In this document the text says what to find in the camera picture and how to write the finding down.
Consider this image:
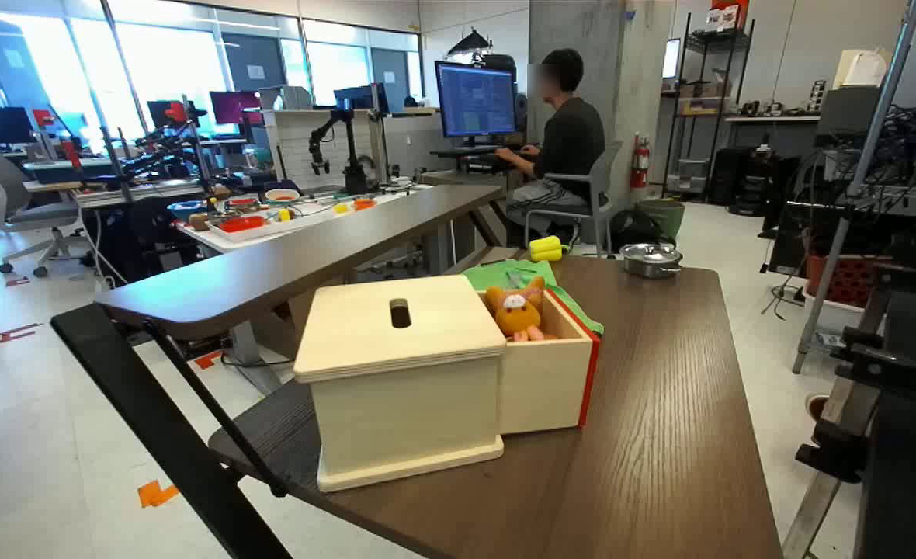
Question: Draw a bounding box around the cream wooden box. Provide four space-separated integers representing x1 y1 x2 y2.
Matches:
294 275 597 491

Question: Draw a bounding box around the seated person in black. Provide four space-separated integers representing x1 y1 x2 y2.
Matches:
496 48 605 242

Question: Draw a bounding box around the black folding table frame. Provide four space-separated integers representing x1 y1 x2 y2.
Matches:
50 306 292 559

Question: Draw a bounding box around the orange plush toy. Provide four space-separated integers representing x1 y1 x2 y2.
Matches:
485 281 543 343

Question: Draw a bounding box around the white tray with toy food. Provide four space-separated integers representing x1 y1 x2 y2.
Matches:
175 192 396 253

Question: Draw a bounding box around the silver metal pot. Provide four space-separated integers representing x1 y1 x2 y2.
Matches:
619 242 682 281

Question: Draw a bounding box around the computer monitor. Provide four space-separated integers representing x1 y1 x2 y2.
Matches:
434 62 515 139

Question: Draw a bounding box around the long grey side table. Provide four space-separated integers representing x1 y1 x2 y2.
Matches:
98 187 504 339

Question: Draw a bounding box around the green towel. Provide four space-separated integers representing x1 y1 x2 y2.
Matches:
467 257 605 336

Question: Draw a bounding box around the black robot arm on desk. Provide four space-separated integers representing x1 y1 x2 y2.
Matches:
306 109 380 196

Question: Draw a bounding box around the metal shelving rack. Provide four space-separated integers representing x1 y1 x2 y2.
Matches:
663 18 754 200

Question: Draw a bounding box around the grey office chair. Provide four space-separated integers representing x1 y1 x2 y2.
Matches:
524 139 621 255

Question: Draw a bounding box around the yellow toy bell pepper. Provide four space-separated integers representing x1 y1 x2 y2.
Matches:
529 237 565 261

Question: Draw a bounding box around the red fire extinguisher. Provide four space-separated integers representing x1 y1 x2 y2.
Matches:
629 133 652 191

